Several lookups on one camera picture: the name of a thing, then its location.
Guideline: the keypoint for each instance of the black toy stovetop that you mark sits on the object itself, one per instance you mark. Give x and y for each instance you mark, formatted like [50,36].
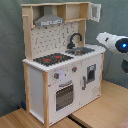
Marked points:
[52,59]

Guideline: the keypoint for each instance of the grey range hood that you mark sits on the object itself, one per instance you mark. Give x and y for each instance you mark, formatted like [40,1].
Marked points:
[48,18]

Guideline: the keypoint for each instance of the grey cabinet door handle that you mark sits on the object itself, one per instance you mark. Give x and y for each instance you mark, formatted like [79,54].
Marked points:
[84,83]

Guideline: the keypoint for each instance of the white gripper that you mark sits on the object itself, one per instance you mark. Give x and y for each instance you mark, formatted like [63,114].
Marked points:
[106,39]

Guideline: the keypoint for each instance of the grey ice dispenser panel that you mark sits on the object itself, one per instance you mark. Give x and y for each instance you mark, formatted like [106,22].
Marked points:
[91,73]

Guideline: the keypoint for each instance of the red right stove knob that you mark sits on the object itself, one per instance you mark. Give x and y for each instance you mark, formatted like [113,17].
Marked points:
[74,69]

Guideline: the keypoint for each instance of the red stove knob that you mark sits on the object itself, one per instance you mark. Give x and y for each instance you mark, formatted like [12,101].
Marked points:
[74,69]
[56,75]

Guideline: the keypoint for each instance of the wooden toy kitchen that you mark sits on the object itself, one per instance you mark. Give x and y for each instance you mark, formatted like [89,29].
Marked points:
[40,84]

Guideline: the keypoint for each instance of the white microwave door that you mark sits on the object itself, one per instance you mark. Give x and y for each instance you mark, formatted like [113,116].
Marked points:
[94,12]

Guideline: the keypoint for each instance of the red left stove knob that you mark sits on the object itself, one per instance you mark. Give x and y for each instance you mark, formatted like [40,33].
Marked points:
[56,75]

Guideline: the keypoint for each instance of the grey toy sink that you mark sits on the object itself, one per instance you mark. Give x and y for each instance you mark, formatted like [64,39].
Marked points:
[85,49]

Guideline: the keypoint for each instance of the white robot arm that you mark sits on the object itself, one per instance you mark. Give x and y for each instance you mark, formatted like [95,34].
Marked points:
[117,44]

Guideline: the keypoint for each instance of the small metal pot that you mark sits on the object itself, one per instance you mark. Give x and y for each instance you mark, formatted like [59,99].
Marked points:
[79,52]

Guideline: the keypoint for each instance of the toy oven door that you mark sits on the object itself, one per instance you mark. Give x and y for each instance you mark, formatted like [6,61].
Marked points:
[64,95]

